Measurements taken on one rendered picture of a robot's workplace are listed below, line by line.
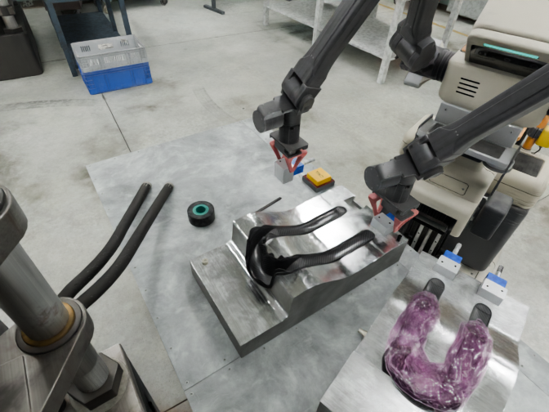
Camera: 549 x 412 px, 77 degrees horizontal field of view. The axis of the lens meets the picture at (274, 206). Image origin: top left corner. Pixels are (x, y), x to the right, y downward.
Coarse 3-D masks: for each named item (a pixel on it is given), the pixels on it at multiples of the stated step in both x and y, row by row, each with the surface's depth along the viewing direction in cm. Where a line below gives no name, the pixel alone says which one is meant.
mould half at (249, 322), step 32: (256, 224) 86; (288, 224) 92; (352, 224) 94; (224, 256) 88; (288, 256) 79; (352, 256) 86; (384, 256) 87; (224, 288) 81; (256, 288) 81; (288, 288) 73; (320, 288) 77; (352, 288) 88; (224, 320) 76; (256, 320) 75; (288, 320) 78
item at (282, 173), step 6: (276, 162) 101; (282, 162) 101; (294, 162) 103; (300, 162) 103; (306, 162) 105; (276, 168) 102; (282, 168) 99; (300, 168) 103; (276, 174) 103; (282, 174) 100; (288, 174) 101; (294, 174) 103; (282, 180) 102; (288, 180) 102
